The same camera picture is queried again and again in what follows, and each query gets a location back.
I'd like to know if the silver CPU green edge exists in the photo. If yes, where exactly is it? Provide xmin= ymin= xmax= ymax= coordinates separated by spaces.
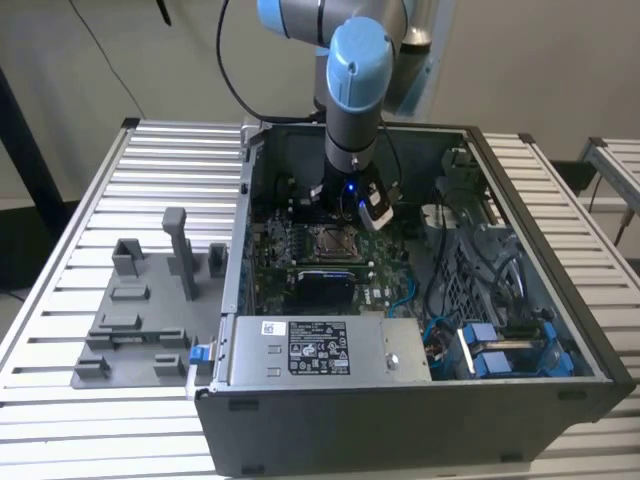
xmin=319 ymin=230 xmax=352 ymax=255

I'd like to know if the metal socket cover frame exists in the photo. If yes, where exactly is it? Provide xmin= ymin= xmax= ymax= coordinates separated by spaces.
xmin=308 ymin=225 xmax=362 ymax=261

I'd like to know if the CPU socket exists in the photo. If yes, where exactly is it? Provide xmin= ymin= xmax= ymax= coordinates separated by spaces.
xmin=305 ymin=223 xmax=365 ymax=263

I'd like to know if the green motherboard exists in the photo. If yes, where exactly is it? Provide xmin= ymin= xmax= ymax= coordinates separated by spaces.
xmin=249 ymin=199 xmax=426 ymax=319

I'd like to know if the black graphics card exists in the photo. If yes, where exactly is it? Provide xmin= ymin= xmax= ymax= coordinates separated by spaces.
xmin=297 ymin=269 xmax=354 ymax=305

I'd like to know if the grey perforated drive cage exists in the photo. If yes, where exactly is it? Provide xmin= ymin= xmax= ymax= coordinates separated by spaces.
xmin=422 ymin=197 xmax=551 ymax=326

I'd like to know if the silver power supply box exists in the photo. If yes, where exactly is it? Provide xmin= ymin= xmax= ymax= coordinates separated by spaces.
xmin=227 ymin=314 xmax=433 ymax=387

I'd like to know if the blue disk carrier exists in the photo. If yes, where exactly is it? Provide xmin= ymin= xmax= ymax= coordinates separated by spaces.
xmin=462 ymin=321 xmax=559 ymax=351
xmin=472 ymin=347 xmax=576 ymax=377

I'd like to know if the grey parts rack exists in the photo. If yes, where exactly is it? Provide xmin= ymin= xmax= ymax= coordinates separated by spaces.
xmin=69 ymin=206 xmax=232 ymax=391

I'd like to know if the black grey PC case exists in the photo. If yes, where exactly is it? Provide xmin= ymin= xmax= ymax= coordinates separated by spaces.
xmin=187 ymin=114 xmax=636 ymax=476

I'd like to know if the aluminium slat side table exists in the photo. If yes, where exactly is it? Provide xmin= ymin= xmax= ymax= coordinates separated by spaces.
xmin=578 ymin=135 xmax=640 ymax=187

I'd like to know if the black power wire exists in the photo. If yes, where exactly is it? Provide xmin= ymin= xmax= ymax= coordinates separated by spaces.
xmin=424 ymin=204 xmax=451 ymax=321

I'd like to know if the blue data wire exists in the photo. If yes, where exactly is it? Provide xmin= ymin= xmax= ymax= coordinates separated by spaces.
xmin=385 ymin=275 xmax=420 ymax=316

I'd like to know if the grey plastic drive bracket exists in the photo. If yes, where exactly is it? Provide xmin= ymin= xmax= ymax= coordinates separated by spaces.
xmin=438 ymin=145 xmax=482 ymax=195

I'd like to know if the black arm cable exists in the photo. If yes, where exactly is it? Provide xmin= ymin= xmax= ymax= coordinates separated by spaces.
xmin=214 ymin=0 xmax=324 ymax=124

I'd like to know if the black desk frame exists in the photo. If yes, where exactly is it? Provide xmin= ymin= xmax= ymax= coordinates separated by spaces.
xmin=0 ymin=64 xmax=69 ymax=294

